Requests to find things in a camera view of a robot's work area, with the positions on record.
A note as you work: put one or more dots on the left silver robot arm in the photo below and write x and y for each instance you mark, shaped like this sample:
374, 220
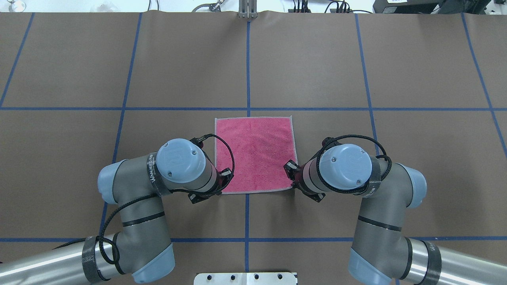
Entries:
135, 238

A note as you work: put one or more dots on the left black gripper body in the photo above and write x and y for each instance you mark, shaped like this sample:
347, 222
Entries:
221, 183

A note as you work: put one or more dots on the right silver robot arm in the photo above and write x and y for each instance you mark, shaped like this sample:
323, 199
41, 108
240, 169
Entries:
380, 252

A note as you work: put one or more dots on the aluminium frame post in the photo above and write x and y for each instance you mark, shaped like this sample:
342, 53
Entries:
247, 9

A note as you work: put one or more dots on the pink and grey towel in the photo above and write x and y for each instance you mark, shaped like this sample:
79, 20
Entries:
260, 146

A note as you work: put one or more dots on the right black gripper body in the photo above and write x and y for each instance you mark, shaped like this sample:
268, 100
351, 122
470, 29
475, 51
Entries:
298, 177

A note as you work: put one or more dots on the white mounting plate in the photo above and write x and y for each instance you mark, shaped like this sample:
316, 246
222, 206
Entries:
247, 278

